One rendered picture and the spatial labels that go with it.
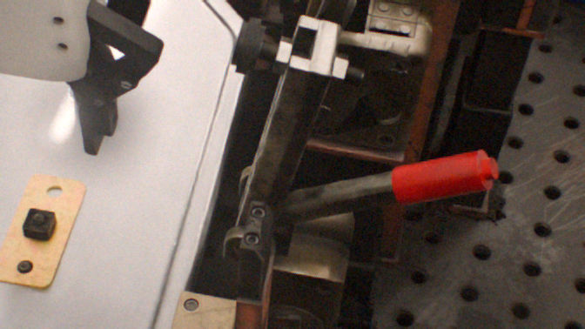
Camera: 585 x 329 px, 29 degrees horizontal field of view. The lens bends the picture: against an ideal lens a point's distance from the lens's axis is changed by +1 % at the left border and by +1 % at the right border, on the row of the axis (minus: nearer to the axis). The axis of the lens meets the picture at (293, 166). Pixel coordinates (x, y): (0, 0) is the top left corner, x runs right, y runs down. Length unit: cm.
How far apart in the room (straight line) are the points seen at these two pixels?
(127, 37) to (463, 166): 19
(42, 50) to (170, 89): 26
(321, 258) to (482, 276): 45
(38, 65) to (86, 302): 19
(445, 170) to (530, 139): 62
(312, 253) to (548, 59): 68
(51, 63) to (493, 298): 62
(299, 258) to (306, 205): 4
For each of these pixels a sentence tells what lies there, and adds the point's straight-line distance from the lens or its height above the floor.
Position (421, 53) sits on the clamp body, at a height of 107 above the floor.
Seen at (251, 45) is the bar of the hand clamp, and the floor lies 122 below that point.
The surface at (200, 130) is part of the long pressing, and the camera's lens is 79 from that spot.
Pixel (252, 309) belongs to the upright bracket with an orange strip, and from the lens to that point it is 53.
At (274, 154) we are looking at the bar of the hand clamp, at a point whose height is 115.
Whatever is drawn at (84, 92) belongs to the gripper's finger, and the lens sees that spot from 60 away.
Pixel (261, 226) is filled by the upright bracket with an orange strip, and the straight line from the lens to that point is 50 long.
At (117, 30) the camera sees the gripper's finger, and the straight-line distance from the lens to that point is 57.
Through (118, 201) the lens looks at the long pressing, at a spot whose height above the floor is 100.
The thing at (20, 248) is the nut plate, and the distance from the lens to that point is 74.
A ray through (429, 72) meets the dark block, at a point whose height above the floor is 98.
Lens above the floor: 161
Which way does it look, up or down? 52 degrees down
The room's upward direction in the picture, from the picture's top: 6 degrees clockwise
